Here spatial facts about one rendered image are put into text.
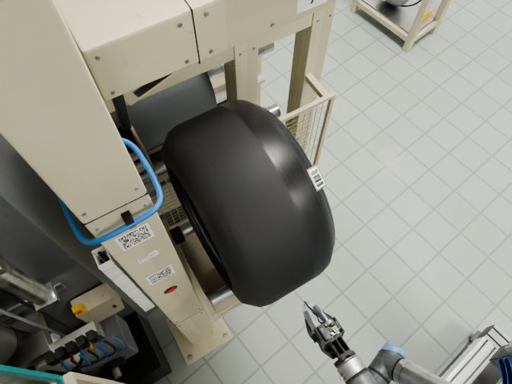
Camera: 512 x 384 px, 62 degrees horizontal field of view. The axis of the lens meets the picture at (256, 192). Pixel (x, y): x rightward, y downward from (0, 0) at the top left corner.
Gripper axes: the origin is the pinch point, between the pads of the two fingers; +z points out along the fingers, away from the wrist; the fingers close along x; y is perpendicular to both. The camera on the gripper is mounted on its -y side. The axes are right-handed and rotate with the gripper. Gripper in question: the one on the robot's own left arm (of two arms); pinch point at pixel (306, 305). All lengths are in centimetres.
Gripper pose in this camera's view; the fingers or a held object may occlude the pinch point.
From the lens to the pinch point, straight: 140.7
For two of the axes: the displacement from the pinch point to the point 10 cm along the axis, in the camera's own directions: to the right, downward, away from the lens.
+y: -0.6, -5.5, -8.4
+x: -8.6, 4.5, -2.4
